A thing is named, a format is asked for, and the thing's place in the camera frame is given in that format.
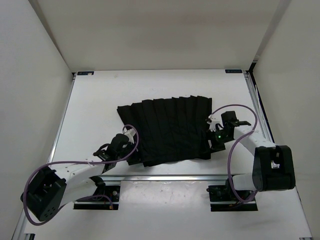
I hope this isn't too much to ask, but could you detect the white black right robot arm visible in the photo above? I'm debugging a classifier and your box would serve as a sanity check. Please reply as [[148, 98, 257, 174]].
[[207, 111, 296, 200]]

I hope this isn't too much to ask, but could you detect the blue corner label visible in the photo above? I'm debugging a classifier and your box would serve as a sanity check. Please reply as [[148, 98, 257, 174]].
[[77, 71, 94, 76], [225, 69, 243, 74]]

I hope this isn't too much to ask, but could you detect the white front cover board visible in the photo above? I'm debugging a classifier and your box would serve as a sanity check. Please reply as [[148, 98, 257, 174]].
[[24, 181, 312, 240]]

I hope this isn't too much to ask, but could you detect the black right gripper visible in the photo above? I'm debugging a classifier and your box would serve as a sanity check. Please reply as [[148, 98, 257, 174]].
[[198, 128, 233, 154]]

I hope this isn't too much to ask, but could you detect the blue left corner label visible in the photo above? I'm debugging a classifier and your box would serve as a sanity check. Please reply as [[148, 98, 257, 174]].
[[77, 71, 94, 76]]

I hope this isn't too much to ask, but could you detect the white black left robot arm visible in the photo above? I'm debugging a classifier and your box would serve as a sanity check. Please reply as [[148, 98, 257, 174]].
[[20, 133, 139, 226]]

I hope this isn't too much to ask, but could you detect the black pleated skirt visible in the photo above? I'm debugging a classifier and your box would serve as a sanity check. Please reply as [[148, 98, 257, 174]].
[[117, 95, 213, 167]]

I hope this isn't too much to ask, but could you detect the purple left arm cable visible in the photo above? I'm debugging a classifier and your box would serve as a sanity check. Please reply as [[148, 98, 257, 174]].
[[23, 124, 140, 226]]

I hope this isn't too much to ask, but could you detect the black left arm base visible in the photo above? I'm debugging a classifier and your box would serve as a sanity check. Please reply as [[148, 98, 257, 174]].
[[73, 176, 121, 211]]

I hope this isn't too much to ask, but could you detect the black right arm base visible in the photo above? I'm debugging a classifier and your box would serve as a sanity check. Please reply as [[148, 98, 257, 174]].
[[206, 180, 258, 212]]

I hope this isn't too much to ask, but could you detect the blue right corner label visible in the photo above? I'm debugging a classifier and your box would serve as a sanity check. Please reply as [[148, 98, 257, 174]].
[[225, 69, 243, 74]]

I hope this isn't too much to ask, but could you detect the aluminium table rail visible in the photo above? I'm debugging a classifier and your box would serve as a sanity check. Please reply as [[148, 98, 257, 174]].
[[39, 173, 286, 183]]

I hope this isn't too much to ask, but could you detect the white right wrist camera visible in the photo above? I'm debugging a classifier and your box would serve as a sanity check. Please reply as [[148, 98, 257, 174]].
[[206, 115, 221, 132]]

